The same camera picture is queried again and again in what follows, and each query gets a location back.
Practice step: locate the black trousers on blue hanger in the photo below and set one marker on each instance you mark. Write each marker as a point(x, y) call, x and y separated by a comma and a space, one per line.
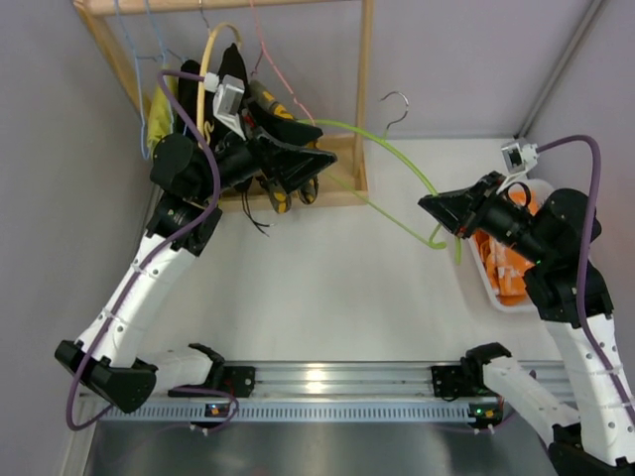
point(187, 96)

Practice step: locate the camouflage trousers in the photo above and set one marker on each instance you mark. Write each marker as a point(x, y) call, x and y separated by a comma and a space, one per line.
point(281, 185)

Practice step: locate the yellow-green trousers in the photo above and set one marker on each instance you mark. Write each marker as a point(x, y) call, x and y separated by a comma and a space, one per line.
point(160, 119)

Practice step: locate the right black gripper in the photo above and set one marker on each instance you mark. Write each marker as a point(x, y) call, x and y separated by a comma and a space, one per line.
point(477, 199)

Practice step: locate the slotted cable duct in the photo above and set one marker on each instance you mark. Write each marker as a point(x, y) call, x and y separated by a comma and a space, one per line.
point(313, 411)

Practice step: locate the blue wire hanger right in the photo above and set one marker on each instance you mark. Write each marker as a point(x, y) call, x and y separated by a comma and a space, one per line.
point(166, 54)

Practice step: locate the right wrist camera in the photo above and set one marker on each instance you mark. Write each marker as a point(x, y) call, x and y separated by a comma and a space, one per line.
point(520, 157)

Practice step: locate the blue wire hanger left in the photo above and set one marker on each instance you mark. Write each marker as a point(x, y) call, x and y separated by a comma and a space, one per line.
point(141, 74)

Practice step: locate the blue wire hanger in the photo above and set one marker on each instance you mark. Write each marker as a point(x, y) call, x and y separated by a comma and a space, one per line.
point(166, 54)
point(141, 74)

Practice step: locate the black trousers on wooden hanger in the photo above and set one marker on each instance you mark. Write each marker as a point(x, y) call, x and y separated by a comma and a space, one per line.
point(233, 64)

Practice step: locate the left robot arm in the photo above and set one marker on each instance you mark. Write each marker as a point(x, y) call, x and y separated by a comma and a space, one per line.
point(192, 174)

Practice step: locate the aluminium mounting rail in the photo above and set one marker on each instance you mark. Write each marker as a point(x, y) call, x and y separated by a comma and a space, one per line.
point(317, 379)

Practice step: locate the green plastic hanger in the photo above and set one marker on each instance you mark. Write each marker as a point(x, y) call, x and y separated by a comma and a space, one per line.
point(387, 149)

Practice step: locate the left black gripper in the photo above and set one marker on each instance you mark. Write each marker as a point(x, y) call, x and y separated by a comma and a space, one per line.
point(268, 157)

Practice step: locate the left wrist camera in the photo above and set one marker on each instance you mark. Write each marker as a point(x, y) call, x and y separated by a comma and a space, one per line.
point(228, 93)

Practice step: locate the pink wire hanger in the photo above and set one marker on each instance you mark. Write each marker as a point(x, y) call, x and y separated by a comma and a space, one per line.
point(273, 65)

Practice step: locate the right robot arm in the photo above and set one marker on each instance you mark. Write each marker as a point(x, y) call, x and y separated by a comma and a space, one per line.
point(596, 435)

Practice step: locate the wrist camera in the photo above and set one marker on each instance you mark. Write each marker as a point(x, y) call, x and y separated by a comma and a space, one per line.
point(228, 93)
point(520, 157)

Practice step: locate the white plastic basket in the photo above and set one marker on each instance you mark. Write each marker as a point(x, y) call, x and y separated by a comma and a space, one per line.
point(529, 194)

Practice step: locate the wooden clothes rack frame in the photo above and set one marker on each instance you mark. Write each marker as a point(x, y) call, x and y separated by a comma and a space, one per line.
point(351, 163)

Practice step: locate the orange white patterned trousers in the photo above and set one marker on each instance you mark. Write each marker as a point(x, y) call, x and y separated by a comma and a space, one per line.
point(501, 270)

